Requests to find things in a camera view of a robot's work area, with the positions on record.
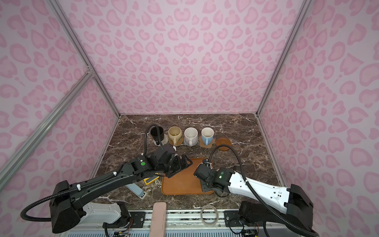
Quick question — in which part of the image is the grey woven round coaster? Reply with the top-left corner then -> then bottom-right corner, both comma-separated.
184,139 -> 198,147

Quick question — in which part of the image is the clear tape roll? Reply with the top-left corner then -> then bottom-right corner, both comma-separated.
200,205 -> 220,228

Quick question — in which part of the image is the beige speckled round coaster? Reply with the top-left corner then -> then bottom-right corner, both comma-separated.
154,134 -> 169,146

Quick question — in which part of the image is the black mug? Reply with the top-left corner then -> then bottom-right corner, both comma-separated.
150,126 -> 164,146

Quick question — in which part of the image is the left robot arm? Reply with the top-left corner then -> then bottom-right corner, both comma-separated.
49,145 -> 193,234

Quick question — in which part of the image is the left aluminium frame strut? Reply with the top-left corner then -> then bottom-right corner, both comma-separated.
1,70 -> 93,190

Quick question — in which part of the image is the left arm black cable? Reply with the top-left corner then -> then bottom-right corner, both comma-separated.
20,124 -> 164,222

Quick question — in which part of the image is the grey blue stapler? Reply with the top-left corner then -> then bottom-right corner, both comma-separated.
126,183 -> 146,199

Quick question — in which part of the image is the cream beige mug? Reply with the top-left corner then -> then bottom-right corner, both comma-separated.
168,126 -> 183,143

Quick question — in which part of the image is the cork flower-shaped coaster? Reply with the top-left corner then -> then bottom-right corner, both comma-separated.
199,137 -> 216,149

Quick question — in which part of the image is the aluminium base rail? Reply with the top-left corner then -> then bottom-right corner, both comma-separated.
56,208 -> 314,237

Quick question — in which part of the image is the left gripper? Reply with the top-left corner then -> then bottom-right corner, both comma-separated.
157,153 -> 195,177

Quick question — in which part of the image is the yellow calculator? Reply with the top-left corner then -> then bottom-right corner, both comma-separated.
144,175 -> 159,185

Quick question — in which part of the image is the woven rattan round coaster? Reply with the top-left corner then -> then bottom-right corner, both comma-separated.
168,137 -> 184,147

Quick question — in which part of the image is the brown round wooden coaster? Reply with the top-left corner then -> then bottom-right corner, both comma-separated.
216,137 -> 232,151

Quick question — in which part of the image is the white mug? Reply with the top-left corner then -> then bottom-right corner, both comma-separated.
184,127 -> 198,140

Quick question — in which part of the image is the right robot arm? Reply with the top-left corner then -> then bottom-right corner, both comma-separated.
194,164 -> 319,237

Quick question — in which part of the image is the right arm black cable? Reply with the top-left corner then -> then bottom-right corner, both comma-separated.
208,144 -> 320,237

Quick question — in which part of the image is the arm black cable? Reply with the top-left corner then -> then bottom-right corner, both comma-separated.
20,124 -> 164,222
208,144 -> 320,237

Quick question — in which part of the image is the pink rectangular bar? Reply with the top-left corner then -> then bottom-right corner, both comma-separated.
149,202 -> 167,237

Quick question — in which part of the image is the orange brown tray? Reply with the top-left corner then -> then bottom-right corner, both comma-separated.
161,158 -> 214,196

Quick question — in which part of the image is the light blue mug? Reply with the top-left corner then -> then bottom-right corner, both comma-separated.
201,127 -> 214,145

